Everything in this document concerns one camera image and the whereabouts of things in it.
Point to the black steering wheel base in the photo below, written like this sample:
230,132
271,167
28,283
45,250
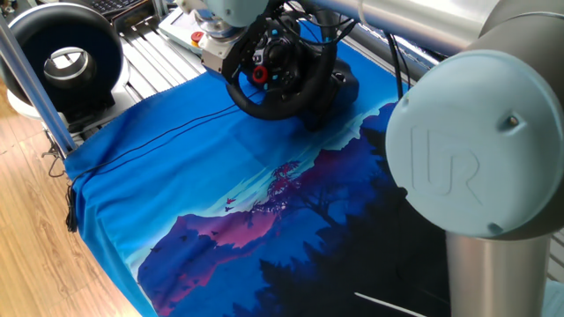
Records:
346,88

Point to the aluminium frame post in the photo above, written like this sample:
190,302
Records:
39,101

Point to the silver Schunk gripper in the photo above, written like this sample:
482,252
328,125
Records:
216,55

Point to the blue landscape print cloth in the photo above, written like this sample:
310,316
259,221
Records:
176,176

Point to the silver round force sensor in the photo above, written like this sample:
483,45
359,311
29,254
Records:
216,26

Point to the black keyboard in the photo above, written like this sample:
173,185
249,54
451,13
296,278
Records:
110,5

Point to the white emergency stop box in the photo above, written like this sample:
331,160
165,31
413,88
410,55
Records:
176,28

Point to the silver and light-blue robot arm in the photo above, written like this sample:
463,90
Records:
462,145

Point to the dark brown flat box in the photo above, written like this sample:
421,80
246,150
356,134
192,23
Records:
132,17

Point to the black leather steering wheel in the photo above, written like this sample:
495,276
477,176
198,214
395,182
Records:
282,110

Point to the white zip tie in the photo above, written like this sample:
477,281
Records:
388,304

